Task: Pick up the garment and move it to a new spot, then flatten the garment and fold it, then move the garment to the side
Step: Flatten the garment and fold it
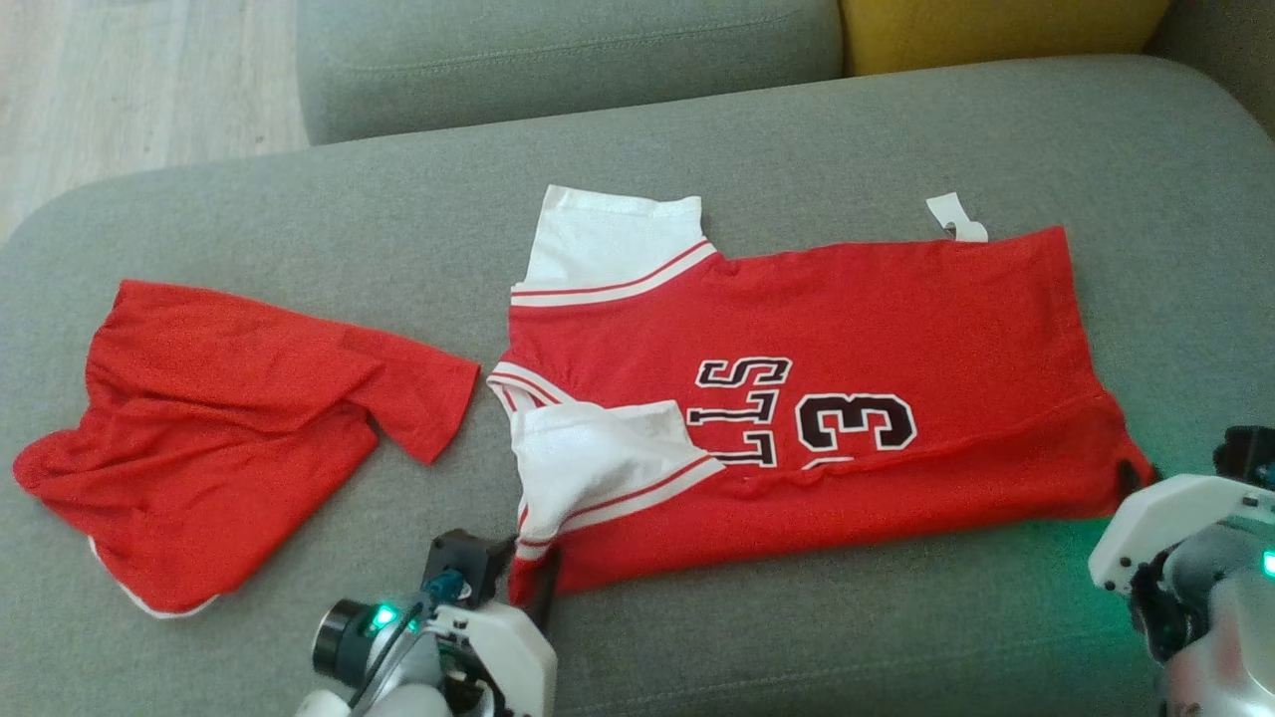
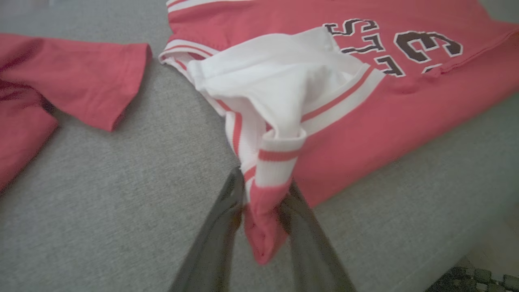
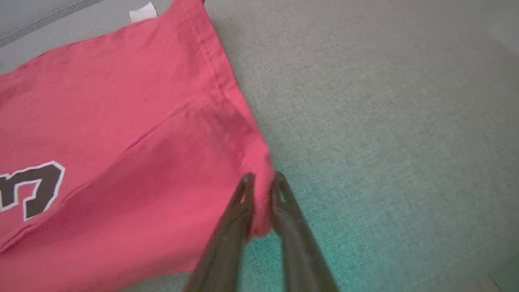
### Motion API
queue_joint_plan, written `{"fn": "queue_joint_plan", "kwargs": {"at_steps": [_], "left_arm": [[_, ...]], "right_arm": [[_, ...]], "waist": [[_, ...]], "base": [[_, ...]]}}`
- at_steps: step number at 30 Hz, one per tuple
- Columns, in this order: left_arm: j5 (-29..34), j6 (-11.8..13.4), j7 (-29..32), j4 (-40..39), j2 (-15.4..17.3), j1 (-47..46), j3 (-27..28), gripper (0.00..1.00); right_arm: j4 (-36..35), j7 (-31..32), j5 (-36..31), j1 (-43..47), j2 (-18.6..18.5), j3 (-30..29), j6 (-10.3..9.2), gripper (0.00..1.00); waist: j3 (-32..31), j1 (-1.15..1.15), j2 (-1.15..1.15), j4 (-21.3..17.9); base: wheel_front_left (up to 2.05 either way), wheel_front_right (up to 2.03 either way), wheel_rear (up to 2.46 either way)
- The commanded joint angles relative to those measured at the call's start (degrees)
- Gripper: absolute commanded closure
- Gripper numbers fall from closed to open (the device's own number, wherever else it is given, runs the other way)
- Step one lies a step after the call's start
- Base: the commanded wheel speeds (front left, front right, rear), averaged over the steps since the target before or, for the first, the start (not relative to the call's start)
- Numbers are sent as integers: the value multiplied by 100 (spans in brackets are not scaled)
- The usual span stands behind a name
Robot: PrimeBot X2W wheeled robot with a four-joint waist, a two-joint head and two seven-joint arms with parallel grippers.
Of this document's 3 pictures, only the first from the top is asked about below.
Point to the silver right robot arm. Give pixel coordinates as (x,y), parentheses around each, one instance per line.
(1230,637)

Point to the grey sofa chaise seat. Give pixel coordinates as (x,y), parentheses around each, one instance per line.
(299,239)

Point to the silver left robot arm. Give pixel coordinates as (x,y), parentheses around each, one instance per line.
(344,642)

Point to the red shorts white trim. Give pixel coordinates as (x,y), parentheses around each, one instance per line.
(219,428)

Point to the red basketball jersey number 13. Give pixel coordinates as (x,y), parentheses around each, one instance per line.
(857,329)

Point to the yellow sofa backrest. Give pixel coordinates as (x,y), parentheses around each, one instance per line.
(996,30)

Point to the grey sofa seat cushion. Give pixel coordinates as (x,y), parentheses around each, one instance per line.
(568,60)

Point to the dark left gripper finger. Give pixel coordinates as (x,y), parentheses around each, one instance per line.
(548,593)

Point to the grey sofa back cushion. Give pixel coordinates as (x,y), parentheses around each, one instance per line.
(1230,50)

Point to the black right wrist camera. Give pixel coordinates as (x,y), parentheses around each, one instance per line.
(1250,453)

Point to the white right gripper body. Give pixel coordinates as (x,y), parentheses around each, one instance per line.
(1165,518)

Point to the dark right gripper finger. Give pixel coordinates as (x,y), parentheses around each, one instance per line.
(1131,476)

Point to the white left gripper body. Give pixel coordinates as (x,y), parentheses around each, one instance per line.
(508,652)

